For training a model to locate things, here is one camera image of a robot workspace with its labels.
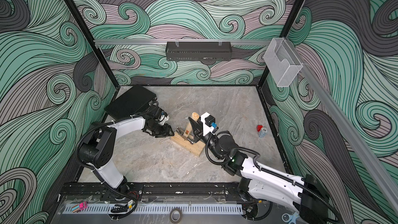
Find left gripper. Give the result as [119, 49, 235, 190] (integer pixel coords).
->
[148, 122, 174, 138]

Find wooden handle claw hammer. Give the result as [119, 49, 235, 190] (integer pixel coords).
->
[176, 112, 200, 144]

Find wooden board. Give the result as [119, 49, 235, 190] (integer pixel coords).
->
[170, 128, 205, 157]

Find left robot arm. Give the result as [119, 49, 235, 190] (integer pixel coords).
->
[74, 101, 174, 195]

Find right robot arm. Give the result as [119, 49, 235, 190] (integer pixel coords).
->
[189, 113, 344, 224]

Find black case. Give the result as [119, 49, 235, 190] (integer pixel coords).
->
[105, 85, 157, 119]

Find tape roll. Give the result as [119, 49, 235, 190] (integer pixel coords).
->
[169, 208, 182, 224]

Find blue scissors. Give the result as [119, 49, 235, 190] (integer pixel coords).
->
[282, 213, 299, 224]

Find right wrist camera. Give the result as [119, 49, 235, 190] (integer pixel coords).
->
[200, 112, 219, 136]

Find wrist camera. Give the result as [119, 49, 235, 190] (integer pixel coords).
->
[200, 112, 219, 136]
[159, 112, 170, 125]

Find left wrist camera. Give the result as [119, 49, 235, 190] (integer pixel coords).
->
[159, 112, 170, 125]

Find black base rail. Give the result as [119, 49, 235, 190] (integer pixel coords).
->
[60, 182, 250, 202]

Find aluminium wall rail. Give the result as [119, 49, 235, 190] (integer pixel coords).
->
[94, 38, 271, 46]

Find white slotted cable duct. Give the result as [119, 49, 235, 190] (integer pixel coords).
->
[62, 203, 243, 215]

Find clear plastic wall bin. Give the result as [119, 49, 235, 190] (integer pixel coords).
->
[263, 37, 303, 88]

